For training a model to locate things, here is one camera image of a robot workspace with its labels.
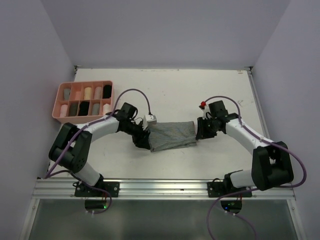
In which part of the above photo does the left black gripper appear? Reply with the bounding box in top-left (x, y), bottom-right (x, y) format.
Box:
top-left (122, 120), bottom-right (151, 149)

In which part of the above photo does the grey striped underwear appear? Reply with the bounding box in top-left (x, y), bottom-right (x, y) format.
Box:
top-left (148, 121), bottom-right (197, 153)

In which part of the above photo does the beige navy-trimmed underwear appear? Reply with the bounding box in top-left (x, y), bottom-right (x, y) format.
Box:
top-left (83, 87), bottom-right (92, 100)

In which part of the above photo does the plain grey underwear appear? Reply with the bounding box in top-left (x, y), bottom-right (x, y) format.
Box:
top-left (63, 88), bottom-right (71, 101)

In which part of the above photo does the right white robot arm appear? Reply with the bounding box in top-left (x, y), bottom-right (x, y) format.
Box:
top-left (196, 100), bottom-right (294, 197)

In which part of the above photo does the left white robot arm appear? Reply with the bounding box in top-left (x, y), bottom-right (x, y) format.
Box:
top-left (48, 102), bottom-right (150, 197)

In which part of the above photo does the white rolled cloth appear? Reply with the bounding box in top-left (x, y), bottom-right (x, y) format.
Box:
top-left (102, 103), bottom-right (112, 115)

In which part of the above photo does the grey rolled cloth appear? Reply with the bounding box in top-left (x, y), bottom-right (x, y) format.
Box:
top-left (91, 103), bottom-right (100, 116)

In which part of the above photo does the black rolled cloth back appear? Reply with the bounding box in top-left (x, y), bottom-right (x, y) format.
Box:
top-left (102, 84), bottom-right (112, 99)

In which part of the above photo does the black rolled cloth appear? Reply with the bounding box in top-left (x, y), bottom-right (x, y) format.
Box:
top-left (102, 84), bottom-right (112, 99)
top-left (78, 101), bottom-right (90, 116)

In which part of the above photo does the beige rolled cloth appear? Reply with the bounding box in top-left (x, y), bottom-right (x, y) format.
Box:
top-left (93, 86), bottom-right (103, 100)

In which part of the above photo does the black rolled cloth front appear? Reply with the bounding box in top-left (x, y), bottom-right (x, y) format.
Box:
top-left (78, 101), bottom-right (90, 116)

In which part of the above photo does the pink divided storage tray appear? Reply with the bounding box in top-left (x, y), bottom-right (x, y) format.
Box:
top-left (52, 80), bottom-right (114, 124)

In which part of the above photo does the olive rolled cloth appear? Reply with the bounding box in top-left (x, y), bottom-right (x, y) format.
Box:
top-left (68, 102), bottom-right (78, 117)

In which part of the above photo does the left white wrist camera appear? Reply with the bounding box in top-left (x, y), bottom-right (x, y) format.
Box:
top-left (142, 114), bottom-right (157, 130)

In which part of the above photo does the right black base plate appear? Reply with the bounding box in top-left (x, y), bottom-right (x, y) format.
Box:
top-left (206, 178), bottom-right (246, 198)

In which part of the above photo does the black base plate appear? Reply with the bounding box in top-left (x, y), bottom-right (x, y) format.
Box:
top-left (72, 181), bottom-right (120, 198)
top-left (206, 178), bottom-right (246, 198)

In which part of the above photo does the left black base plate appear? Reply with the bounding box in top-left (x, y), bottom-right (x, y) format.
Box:
top-left (72, 181), bottom-right (120, 198)

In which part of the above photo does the aluminium mounting rail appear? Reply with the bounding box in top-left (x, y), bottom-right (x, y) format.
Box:
top-left (31, 177), bottom-right (297, 201)

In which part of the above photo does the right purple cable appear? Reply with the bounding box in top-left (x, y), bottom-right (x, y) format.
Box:
top-left (204, 95), bottom-right (308, 240)

